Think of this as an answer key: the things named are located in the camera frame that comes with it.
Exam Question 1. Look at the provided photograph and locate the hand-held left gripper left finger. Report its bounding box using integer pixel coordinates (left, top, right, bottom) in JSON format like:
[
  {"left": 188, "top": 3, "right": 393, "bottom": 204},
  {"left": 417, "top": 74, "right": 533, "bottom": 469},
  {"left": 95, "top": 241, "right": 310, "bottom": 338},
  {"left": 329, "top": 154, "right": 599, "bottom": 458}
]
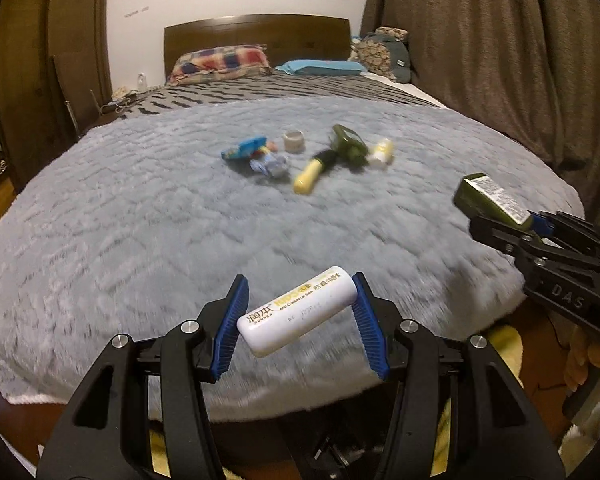
[{"left": 37, "top": 274, "right": 251, "bottom": 480}]

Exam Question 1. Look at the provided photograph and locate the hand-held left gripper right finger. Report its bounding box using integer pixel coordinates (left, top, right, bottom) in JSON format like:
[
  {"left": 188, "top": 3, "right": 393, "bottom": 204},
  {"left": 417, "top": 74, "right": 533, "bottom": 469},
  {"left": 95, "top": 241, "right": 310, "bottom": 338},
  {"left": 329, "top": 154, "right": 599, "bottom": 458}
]
[{"left": 351, "top": 272, "right": 566, "bottom": 480}]

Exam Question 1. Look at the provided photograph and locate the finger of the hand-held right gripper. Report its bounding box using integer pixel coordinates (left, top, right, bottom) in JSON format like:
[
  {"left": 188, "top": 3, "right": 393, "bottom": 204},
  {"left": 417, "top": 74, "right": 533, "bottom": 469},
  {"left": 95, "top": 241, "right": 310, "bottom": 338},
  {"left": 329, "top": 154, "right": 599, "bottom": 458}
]
[
  {"left": 469, "top": 214, "right": 546, "bottom": 261},
  {"left": 531, "top": 210, "right": 600, "bottom": 267}
]

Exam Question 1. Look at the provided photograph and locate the dark green box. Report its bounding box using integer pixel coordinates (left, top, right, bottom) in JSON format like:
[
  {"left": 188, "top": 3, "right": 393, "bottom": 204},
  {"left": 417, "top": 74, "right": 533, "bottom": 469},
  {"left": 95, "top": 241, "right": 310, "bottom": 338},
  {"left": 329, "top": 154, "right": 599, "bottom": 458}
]
[{"left": 452, "top": 172, "right": 535, "bottom": 228}]

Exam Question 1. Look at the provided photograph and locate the white lip balm tube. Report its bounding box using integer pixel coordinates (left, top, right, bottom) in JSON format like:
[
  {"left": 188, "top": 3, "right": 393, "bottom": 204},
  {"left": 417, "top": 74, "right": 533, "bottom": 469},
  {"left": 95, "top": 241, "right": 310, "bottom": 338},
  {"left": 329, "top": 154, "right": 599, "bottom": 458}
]
[{"left": 236, "top": 265, "right": 353, "bottom": 358}]

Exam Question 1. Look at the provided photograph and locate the yellow tube with black cap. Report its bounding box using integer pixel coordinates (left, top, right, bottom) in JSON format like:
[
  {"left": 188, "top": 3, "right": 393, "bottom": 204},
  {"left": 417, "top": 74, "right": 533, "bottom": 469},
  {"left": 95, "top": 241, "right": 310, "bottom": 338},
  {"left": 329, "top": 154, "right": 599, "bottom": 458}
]
[{"left": 293, "top": 149, "right": 337, "bottom": 195}]

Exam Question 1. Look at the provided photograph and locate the dark green bottle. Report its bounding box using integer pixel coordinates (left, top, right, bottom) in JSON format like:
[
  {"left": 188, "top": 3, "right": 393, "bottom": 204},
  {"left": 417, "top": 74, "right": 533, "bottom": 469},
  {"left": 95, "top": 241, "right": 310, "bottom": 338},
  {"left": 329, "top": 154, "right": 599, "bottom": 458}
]
[{"left": 330, "top": 124, "right": 368, "bottom": 167}]

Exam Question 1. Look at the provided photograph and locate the blue snack packet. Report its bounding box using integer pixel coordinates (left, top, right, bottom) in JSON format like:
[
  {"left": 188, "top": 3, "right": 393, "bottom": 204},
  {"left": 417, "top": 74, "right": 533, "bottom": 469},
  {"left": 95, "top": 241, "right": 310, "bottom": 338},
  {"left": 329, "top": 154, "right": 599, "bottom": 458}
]
[{"left": 220, "top": 136, "right": 268, "bottom": 162}]

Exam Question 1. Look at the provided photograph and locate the yellow fleece clothing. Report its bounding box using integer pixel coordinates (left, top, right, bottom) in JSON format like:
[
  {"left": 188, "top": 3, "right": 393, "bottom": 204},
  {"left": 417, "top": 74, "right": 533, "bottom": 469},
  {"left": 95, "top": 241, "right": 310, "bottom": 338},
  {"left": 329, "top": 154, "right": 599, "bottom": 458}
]
[{"left": 147, "top": 324, "right": 600, "bottom": 480}]

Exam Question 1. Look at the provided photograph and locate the grey fluffy blanket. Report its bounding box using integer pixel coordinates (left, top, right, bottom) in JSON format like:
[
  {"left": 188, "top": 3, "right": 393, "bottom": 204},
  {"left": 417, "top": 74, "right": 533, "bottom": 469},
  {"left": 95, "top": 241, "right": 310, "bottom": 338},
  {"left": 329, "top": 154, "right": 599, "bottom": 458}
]
[{"left": 0, "top": 95, "right": 586, "bottom": 423}]

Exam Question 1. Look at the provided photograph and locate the white bed sheet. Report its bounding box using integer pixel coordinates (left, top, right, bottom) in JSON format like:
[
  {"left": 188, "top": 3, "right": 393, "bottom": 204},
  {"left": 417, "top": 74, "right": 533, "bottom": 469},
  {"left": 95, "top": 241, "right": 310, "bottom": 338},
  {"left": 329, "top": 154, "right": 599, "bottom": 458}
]
[{"left": 365, "top": 72, "right": 446, "bottom": 107}]

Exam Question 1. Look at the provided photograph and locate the brown curtain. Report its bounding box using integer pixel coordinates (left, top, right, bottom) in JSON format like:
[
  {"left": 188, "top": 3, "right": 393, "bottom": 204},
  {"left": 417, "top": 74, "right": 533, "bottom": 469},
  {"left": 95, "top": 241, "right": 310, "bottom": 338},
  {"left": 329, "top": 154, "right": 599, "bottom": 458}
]
[{"left": 360, "top": 0, "right": 600, "bottom": 226}]

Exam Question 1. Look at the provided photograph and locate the grey blue plush toy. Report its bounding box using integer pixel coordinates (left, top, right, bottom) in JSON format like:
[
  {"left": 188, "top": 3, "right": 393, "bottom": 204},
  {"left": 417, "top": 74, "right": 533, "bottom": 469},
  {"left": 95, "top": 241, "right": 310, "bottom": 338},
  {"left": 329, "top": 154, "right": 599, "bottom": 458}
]
[{"left": 362, "top": 34, "right": 413, "bottom": 83}]

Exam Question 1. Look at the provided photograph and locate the brown patterned plush toy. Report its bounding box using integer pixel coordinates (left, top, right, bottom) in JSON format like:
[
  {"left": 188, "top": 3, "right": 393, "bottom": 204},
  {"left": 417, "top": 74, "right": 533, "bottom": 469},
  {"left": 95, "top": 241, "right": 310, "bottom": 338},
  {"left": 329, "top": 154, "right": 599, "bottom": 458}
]
[{"left": 352, "top": 27, "right": 411, "bottom": 81}]

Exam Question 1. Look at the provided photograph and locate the black striped grey blanket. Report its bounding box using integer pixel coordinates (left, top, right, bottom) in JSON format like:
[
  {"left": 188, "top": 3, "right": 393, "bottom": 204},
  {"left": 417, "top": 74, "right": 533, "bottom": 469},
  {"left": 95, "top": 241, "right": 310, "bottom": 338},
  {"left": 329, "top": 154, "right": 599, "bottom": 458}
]
[{"left": 117, "top": 72, "right": 446, "bottom": 121}]

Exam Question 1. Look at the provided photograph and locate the blue pillow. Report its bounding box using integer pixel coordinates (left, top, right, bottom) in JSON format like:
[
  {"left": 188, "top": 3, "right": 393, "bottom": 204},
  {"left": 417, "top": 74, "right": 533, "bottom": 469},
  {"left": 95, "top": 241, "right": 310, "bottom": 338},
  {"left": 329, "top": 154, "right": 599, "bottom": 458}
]
[{"left": 274, "top": 59, "right": 367, "bottom": 78}]

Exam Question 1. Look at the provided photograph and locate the wooden nightstand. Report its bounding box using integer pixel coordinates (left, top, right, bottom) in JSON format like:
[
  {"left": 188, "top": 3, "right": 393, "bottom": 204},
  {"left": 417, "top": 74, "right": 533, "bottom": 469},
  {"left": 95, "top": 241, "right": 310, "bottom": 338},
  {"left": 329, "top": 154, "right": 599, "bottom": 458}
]
[{"left": 80, "top": 87, "right": 151, "bottom": 131}]

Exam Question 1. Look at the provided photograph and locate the plaid pillow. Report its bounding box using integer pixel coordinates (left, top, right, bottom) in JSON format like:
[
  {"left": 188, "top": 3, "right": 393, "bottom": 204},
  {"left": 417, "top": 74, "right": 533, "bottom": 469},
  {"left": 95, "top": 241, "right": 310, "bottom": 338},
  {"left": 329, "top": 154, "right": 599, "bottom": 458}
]
[{"left": 166, "top": 46, "right": 272, "bottom": 86}]

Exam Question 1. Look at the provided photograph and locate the dark leaning board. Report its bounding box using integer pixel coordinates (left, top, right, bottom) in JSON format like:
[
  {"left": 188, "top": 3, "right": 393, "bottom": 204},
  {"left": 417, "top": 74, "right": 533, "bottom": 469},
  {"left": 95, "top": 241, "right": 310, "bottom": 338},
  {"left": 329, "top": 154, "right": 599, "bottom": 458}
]
[{"left": 52, "top": 55, "right": 81, "bottom": 141}]

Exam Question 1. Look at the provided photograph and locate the wooden headboard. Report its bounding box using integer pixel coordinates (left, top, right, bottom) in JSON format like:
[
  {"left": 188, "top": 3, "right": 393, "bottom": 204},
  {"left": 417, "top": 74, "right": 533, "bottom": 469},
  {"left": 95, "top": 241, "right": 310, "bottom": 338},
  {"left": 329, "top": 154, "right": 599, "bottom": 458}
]
[{"left": 163, "top": 14, "right": 352, "bottom": 78}]

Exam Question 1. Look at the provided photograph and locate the wooden wardrobe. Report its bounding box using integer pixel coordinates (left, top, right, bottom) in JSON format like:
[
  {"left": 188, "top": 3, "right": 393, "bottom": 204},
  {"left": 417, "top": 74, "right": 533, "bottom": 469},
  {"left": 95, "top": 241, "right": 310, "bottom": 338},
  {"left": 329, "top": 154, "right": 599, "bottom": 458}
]
[{"left": 0, "top": 0, "right": 113, "bottom": 201}]

